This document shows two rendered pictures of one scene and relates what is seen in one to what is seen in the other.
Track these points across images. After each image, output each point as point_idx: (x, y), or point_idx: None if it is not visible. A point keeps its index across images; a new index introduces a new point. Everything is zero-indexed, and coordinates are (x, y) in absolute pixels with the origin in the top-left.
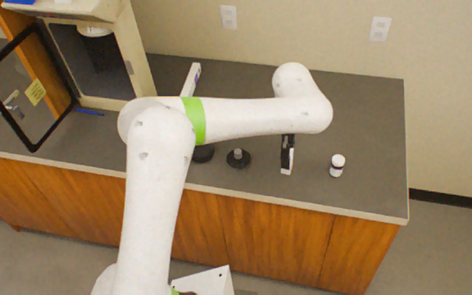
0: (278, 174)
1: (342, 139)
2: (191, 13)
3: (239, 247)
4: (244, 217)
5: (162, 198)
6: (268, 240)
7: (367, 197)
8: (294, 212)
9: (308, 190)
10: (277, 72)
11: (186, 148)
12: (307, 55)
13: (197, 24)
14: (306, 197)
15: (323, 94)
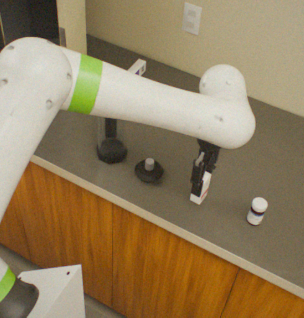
0: (187, 200)
1: (276, 187)
2: (152, 4)
3: (126, 281)
4: (138, 243)
5: (9, 138)
6: (159, 281)
7: (281, 257)
8: (193, 252)
9: (214, 229)
10: (208, 71)
11: (53, 90)
12: (268, 86)
13: (156, 19)
14: (209, 235)
15: (249, 107)
